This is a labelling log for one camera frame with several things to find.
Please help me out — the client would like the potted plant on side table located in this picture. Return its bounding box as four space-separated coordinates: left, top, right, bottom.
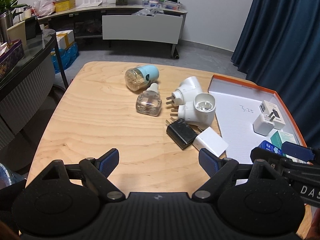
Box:
1 0 27 18

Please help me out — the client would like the clear liquid refill bottle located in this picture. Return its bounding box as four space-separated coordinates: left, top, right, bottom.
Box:
136 83 162 116

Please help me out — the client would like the white yellow cardboard box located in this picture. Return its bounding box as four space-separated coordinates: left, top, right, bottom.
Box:
56 30 75 50

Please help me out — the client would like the light blue toothpick jar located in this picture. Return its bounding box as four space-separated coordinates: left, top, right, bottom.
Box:
125 64 159 92

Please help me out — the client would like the yellow box on console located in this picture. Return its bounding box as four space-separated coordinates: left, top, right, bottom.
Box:
55 0 76 12

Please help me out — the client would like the white cube USB charger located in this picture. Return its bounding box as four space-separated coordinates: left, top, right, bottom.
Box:
193 127 228 157

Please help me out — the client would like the purple patterned box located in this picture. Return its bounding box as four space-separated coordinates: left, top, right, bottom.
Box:
1 39 24 80

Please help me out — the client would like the black USB charger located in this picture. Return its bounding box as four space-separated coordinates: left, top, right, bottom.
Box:
165 119 203 150

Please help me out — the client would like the white TV console cabinet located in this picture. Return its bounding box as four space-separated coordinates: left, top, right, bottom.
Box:
39 4 187 59

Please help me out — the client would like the white plug adapter rear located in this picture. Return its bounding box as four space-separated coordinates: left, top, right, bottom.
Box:
166 76 203 107

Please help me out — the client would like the dark blue curtain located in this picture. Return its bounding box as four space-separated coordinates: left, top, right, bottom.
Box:
232 0 319 148

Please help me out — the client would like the small white plug charger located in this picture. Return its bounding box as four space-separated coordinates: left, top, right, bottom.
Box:
253 113 275 136

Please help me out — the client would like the dark glass side table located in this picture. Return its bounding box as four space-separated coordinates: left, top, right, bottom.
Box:
1 29 59 148

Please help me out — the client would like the white plastic bag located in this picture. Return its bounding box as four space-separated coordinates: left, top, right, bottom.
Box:
32 0 56 17

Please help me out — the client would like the white plug adapter front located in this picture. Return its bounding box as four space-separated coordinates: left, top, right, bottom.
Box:
171 93 216 129

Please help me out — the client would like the white UGREEN adapter box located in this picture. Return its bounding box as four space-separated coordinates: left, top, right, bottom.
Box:
259 100 285 130

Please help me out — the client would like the blue floss pick box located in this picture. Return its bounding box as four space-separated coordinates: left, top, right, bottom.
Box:
258 140 283 155

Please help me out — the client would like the blue plastic bag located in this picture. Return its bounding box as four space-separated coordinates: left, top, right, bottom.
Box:
51 42 79 74

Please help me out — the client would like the orange white cardboard box lid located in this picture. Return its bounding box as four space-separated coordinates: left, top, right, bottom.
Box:
208 74 308 186

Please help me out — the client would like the white plug adapter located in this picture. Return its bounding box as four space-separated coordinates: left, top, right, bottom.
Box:
166 76 203 107
171 93 216 129

